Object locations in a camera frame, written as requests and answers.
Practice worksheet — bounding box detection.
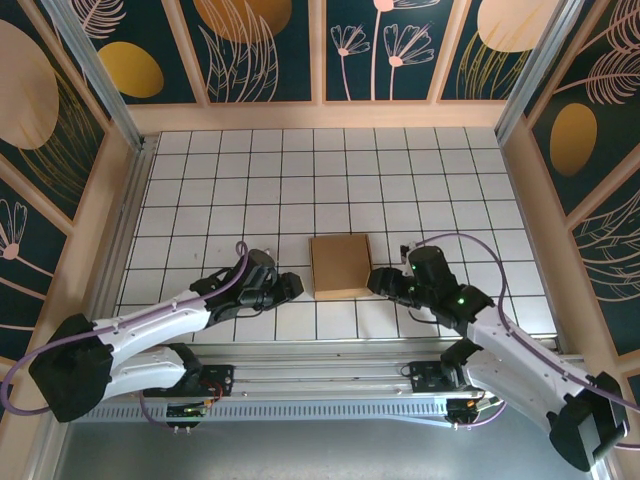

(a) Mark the slotted grey cable duct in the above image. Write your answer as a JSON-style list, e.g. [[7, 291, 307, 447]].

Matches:
[[87, 403, 451, 425]]

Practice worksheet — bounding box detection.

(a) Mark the grey metal sheet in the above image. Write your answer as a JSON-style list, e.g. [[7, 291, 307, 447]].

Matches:
[[29, 399, 614, 480]]

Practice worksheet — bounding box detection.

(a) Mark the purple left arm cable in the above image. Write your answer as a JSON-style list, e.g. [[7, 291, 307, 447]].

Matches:
[[0, 241, 251, 431]]

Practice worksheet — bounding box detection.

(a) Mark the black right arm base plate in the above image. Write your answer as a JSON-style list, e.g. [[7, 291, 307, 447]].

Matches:
[[408, 359, 471, 396]]

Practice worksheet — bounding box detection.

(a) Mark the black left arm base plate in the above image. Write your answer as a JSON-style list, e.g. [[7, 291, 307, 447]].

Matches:
[[164, 364, 236, 399]]

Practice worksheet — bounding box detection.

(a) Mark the aluminium side rail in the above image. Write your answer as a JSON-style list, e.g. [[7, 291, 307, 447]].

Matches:
[[107, 132, 161, 351]]

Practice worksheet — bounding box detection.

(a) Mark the aluminium mounting rail frame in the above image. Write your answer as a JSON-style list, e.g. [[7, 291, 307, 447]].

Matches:
[[79, 338, 591, 401]]

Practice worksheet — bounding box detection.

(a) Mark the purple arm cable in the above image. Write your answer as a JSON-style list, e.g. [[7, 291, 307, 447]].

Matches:
[[0, 241, 251, 431], [409, 233, 640, 431]]

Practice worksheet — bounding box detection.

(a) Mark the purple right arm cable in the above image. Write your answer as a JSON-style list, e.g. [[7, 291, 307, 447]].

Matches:
[[409, 233, 640, 431]]

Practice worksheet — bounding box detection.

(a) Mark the aluminium corner post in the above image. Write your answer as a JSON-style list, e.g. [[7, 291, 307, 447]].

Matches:
[[39, 0, 146, 151], [494, 0, 586, 146]]

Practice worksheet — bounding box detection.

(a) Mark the brown cardboard paper box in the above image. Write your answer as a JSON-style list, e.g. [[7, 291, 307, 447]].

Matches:
[[308, 233, 374, 301]]

